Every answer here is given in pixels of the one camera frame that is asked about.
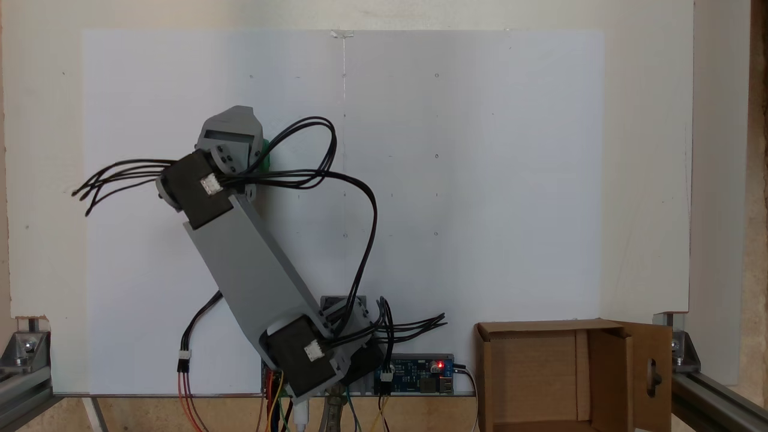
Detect metal corner bracket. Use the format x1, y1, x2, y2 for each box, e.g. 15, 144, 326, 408
653, 311, 701, 374
0, 317, 52, 368

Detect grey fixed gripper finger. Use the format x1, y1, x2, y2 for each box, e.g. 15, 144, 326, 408
201, 106, 265, 140

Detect coloured jumper wire bundle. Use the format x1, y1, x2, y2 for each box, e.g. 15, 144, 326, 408
256, 369, 302, 432

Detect brown cardboard box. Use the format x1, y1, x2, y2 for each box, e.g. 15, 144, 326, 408
474, 318, 673, 432

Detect aluminium profile post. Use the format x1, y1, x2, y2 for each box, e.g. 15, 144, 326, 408
671, 369, 768, 432
0, 360, 56, 432

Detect long black arm wire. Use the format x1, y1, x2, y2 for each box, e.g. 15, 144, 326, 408
219, 116, 379, 338

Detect red orange wires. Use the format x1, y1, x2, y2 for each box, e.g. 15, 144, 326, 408
178, 369, 209, 432

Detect white paper sheet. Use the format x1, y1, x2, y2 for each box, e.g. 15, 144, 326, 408
81, 29, 605, 397

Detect metal table clamp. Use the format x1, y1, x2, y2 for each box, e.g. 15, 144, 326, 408
322, 390, 350, 432

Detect thin board power cable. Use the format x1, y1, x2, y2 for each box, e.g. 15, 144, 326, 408
452, 363, 481, 432

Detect blue circuit board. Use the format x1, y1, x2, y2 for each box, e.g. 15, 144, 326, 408
373, 354, 455, 395

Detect black wire with white connector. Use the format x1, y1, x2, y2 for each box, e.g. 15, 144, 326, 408
176, 290, 224, 374

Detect black base wire bundle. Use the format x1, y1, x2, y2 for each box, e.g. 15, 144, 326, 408
336, 296, 448, 385

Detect black wrist wire loop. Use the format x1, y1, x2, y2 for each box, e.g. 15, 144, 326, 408
71, 158, 181, 218

